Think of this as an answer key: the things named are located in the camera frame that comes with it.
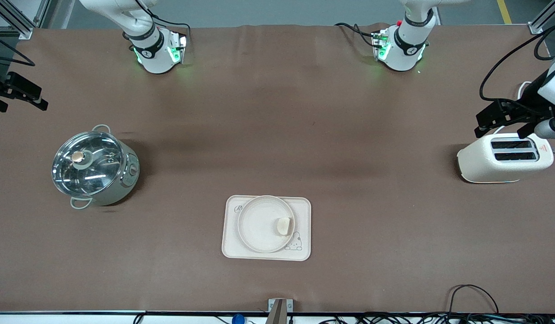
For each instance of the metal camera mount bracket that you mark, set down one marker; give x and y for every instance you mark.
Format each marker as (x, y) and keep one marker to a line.
(279, 310)

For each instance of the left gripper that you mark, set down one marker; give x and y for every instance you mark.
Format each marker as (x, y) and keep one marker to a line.
(530, 100)

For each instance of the cream round plate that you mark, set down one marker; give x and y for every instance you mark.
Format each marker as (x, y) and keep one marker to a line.
(259, 225)

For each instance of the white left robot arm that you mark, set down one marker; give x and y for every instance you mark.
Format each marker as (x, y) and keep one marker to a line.
(405, 49)

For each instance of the white steamed bun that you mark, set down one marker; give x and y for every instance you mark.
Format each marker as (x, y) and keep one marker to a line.
(284, 225)

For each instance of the glass pot lid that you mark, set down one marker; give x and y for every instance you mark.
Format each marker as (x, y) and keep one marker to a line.
(86, 164)

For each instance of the cream rabbit print tray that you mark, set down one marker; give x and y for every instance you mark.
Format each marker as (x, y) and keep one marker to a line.
(264, 252)

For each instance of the aluminium frame profile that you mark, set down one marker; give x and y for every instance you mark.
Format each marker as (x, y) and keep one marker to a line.
(16, 18)
(545, 18)

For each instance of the blue round cap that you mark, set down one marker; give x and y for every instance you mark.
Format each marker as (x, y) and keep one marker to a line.
(238, 319)

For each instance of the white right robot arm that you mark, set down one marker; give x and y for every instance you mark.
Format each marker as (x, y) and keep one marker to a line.
(154, 54)

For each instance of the pale green electric pot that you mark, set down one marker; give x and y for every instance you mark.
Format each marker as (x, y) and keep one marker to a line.
(122, 180)

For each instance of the brown table cover mat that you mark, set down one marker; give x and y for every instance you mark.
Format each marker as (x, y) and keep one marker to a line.
(277, 112)

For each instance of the cream two-slot toaster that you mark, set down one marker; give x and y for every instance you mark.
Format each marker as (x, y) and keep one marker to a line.
(504, 158)

